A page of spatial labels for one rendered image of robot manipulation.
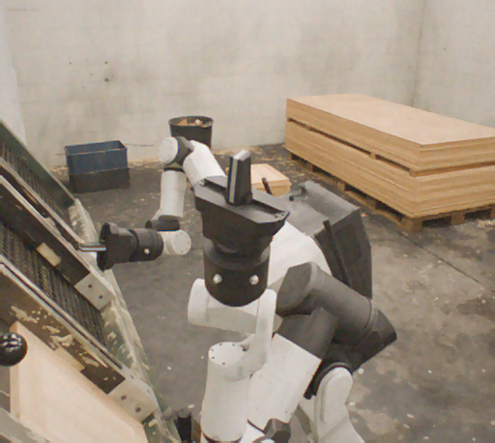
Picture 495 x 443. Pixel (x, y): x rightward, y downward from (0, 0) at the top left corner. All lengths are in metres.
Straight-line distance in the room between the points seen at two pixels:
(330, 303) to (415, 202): 3.57
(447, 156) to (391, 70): 3.59
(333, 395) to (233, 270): 0.72
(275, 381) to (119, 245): 0.61
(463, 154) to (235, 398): 4.00
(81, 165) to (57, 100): 1.18
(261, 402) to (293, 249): 0.29
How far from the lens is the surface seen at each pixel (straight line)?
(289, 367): 0.87
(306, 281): 0.86
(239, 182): 0.57
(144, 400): 1.26
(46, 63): 6.24
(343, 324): 0.90
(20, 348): 0.63
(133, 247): 1.33
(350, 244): 1.07
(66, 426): 0.98
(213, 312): 0.71
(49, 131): 6.35
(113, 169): 5.44
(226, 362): 0.76
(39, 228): 1.57
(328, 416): 1.33
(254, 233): 0.58
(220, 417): 0.80
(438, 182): 4.51
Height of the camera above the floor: 1.80
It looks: 20 degrees down
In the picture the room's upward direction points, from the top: straight up
